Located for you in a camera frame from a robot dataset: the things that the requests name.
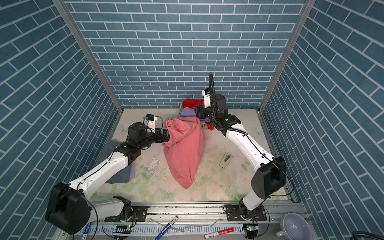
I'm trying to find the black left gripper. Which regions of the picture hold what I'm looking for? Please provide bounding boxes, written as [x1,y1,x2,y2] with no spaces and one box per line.
[137,127,173,151]

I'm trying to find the light green perforated plastic basket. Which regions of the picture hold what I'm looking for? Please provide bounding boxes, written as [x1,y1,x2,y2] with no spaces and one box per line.
[178,101,211,130]

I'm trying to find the pink t shirt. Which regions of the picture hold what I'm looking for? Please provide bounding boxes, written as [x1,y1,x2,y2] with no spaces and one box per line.
[163,117,204,189]

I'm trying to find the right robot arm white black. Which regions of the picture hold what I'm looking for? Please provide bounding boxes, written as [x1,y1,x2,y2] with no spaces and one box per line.
[194,90,287,219]

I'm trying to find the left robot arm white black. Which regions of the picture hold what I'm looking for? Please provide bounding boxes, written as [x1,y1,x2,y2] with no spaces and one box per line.
[45,123,171,235]

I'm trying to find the lavender t shirt in basket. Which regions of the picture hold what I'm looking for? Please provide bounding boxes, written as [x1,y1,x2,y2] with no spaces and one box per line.
[180,107,196,118]

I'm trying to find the red t shirt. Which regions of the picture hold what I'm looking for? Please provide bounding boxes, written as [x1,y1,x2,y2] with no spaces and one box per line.
[181,98,216,131]

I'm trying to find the small grey stapler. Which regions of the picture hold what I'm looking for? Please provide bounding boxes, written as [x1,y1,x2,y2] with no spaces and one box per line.
[219,153,233,169]

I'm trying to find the folded dark grey t shirt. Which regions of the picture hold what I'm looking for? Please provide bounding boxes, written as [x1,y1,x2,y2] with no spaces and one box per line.
[95,140,131,184]

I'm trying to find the metal tweezers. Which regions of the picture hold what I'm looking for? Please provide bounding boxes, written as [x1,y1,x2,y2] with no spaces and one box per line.
[150,218,223,232]

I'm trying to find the blue marker pen centre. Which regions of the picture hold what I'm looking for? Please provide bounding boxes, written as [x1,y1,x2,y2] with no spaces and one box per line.
[155,216,179,240]

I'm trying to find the red marker pen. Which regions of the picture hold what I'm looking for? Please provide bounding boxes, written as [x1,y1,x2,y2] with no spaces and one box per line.
[204,228,235,239]

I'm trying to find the white cup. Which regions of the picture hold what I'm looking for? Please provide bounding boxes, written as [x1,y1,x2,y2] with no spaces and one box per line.
[276,213,312,240]

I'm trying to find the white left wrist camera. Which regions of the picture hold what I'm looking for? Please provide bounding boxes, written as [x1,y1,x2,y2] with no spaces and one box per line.
[144,114,158,133]

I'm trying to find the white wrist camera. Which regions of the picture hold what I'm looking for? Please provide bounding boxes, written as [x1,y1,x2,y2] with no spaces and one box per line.
[202,88,211,108]
[144,114,158,133]

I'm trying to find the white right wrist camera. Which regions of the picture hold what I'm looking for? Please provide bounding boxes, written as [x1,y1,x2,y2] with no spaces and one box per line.
[202,88,211,108]

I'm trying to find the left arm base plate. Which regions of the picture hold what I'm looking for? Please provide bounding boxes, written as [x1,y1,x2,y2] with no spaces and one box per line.
[104,206,148,223]

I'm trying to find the white slotted cable duct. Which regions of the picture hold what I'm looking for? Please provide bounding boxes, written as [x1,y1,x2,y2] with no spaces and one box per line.
[89,224,245,237]

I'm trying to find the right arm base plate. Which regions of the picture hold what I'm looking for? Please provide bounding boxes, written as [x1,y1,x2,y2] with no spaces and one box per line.
[223,205,267,222]

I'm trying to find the aluminium mounting rail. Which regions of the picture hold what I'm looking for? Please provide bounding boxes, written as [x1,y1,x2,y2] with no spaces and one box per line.
[52,200,310,240]

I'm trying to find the black cable bottom right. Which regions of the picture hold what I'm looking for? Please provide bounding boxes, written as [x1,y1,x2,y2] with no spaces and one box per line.
[351,230,384,240]

